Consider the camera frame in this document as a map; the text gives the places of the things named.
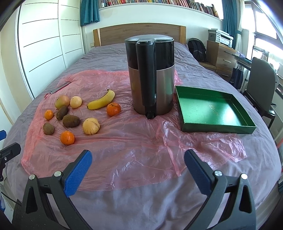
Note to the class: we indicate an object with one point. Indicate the yellow banana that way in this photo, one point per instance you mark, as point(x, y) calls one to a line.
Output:
point(102, 102)

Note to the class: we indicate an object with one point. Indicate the teal curtain right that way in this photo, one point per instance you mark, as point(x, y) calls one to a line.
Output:
point(232, 11)

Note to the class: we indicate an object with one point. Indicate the black and copper kettle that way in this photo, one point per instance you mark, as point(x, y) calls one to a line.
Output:
point(151, 65)

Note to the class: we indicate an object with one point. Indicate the small pale yellow fruit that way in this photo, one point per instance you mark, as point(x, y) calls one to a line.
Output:
point(75, 102)

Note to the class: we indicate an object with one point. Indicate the row of books on shelf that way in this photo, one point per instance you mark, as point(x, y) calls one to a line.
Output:
point(214, 8)

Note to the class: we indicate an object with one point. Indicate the grey office chair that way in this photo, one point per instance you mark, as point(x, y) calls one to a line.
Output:
point(261, 86)

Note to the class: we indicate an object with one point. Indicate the dark blue bag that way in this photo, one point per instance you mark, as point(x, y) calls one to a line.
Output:
point(237, 77)

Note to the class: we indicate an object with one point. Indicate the teal curtain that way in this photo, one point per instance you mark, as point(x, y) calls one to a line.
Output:
point(232, 11)
point(89, 12)

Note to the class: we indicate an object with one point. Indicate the white wardrobe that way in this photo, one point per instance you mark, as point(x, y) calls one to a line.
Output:
point(39, 41)

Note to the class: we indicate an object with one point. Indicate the large brown kiwi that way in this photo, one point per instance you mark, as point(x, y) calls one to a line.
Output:
point(71, 121)

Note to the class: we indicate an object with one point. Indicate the red green apple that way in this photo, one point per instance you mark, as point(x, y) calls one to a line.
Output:
point(62, 100)

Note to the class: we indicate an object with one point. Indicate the black backpack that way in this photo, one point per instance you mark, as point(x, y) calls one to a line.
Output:
point(197, 49)

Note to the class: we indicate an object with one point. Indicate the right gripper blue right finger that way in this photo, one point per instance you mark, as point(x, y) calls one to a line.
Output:
point(239, 212)

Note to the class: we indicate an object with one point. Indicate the white printer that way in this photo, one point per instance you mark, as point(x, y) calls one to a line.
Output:
point(220, 36)

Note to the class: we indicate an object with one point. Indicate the wooden headboard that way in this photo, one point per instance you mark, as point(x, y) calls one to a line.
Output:
point(118, 33)

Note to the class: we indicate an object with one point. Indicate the green metal tray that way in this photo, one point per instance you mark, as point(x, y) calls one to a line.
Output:
point(204, 110)

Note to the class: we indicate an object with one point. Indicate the tangerine front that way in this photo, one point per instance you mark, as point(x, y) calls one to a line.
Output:
point(67, 138)

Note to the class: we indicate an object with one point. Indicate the teal curtain left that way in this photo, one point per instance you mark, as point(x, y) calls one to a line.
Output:
point(89, 12)

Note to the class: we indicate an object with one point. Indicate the pink plastic sheet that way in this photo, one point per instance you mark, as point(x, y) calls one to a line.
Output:
point(128, 150)

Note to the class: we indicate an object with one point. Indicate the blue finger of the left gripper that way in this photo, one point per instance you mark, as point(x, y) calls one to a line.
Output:
point(3, 135)
point(9, 153)

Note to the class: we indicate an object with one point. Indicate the wooden drawer cabinet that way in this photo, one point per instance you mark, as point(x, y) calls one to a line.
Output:
point(219, 59)

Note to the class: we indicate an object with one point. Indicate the cracked pale yellow fruit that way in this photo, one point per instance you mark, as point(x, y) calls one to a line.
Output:
point(91, 126)

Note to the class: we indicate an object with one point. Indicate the desk by window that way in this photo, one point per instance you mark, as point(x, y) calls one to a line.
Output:
point(243, 61)

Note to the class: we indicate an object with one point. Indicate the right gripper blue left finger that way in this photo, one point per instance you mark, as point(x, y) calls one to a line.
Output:
point(46, 202)

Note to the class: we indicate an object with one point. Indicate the small tangerine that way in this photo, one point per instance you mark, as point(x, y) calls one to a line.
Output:
point(48, 115)

